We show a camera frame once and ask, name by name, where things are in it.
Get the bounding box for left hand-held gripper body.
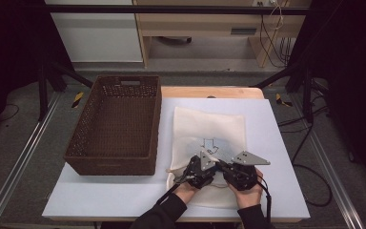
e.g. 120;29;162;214
174;151;218;190

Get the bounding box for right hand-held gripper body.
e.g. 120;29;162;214
223;151;271;192

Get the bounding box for cream drawstring bag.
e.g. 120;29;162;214
166;106;248;210

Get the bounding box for brown woven basket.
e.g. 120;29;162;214
63;74;163;177

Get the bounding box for person's right hand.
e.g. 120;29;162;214
228;168;265;210

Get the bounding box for person's left hand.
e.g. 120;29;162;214
173;180;201;205

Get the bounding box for white board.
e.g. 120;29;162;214
41;96;311;220

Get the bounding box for yellow black tape piece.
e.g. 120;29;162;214
71;91;86;109
274;93;294;108

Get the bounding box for black metal stand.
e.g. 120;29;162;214
37;60;93;122
254;60;329;124

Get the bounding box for light wooden desk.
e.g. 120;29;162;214
132;0;313;69

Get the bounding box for black horizontal bar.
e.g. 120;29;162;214
44;4;313;15

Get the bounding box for white cabinet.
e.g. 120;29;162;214
44;0;144;63

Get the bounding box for right hand-held gripper cable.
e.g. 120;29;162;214
256;175;273;223

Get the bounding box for hand-held gripper cable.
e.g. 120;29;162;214
256;175;273;223
155;171;193;205

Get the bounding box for left hand-held gripper cable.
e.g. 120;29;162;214
155;171;193;205

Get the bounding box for black floor cables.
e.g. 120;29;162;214
277;94;329;135

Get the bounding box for black looping floor cable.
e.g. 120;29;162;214
290;122;334;208

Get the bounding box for aluminium rail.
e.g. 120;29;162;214
290;94;365;229
0;92;62;229

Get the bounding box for black hanging cables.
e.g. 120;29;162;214
259;13;293;69

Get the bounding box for white hanging cable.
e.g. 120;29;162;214
268;0;285;31

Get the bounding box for thin black floor cable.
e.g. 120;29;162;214
0;103;21;123

